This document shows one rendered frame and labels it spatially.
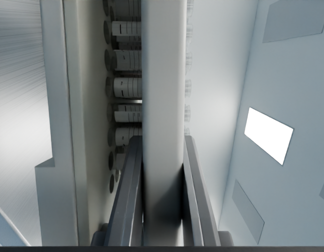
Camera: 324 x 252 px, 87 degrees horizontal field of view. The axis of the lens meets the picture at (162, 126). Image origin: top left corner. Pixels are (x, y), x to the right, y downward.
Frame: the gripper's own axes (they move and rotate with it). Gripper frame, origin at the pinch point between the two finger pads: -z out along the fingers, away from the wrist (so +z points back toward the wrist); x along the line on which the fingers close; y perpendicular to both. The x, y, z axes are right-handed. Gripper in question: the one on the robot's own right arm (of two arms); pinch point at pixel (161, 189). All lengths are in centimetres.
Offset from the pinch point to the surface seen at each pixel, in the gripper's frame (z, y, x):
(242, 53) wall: -357, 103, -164
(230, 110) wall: -317, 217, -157
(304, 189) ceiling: -111, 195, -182
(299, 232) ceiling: -78, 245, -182
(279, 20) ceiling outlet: -298, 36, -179
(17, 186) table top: -7.2, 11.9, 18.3
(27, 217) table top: -5.3, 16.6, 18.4
